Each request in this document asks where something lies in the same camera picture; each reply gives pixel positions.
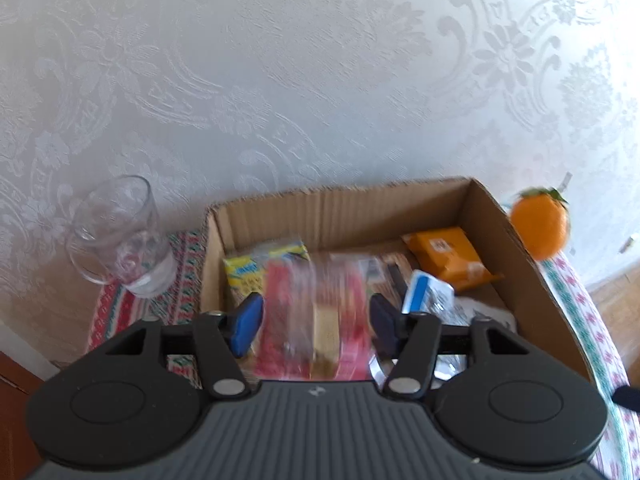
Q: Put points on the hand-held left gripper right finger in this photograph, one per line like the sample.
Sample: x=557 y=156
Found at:
x=384 y=325

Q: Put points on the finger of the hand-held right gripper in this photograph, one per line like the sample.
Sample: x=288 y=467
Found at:
x=627 y=395

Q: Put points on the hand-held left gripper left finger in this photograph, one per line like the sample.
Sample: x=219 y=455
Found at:
x=247 y=325

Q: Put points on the dark red snack packet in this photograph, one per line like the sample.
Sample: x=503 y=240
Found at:
x=392 y=272

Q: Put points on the clear red snack packet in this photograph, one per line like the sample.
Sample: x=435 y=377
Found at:
x=320 y=320

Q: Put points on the orange snack packet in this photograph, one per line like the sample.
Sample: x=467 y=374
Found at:
x=450 y=255

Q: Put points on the cardboard box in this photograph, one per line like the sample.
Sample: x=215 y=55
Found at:
x=510 y=265

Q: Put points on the blue white snack packet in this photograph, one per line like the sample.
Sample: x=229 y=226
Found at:
x=427 y=292

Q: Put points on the patterned striped tablecloth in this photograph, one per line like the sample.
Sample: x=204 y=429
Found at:
x=600 y=340

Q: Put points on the silvery clear snack packet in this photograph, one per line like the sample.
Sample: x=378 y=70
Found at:
x=482 y=310

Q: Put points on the clear glass mug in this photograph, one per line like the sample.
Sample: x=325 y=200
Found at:
x=122 y=240

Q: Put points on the orange with green leaves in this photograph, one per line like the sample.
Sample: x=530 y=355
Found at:
x=542 y=225

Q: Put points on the brown wooden door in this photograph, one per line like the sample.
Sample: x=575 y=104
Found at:
x=12 y=410

